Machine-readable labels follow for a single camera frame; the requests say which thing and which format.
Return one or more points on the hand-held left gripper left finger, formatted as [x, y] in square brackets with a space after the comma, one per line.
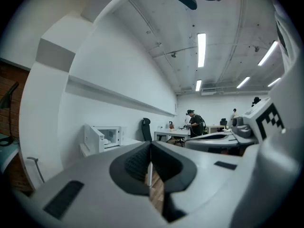
[95, 186]

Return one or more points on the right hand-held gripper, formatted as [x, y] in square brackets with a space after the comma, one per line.
[261, 117]

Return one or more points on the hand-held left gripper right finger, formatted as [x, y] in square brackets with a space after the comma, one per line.
[209, 186]

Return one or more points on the white plate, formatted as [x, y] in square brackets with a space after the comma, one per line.
[108, 143]

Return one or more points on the cream round plastic object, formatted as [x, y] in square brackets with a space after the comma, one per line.
[107, 140]

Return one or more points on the white microwave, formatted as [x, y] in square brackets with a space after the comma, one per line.
[92, 136]

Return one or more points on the wooden desk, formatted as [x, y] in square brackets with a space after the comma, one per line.
[215, 127]

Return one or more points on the black office chair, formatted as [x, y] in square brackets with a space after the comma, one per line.
[223, 122]
[146, 129]
[179, 141]

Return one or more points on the white desk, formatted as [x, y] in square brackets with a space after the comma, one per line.
[171, 133]
[133, 141]

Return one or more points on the small brown desk item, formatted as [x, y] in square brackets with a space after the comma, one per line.
[171, 125]

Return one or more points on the white air conditioner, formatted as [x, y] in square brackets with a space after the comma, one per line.
[208, 93]

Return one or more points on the ceiling light bar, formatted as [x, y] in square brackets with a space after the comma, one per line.
[201, 50]
[198, 85]
[243, 82]
[274, 82]
[268, 53]

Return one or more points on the grey metal rod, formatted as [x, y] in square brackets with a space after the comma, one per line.
[39, 170]

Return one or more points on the teal table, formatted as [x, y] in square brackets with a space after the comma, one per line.
[6, 158]

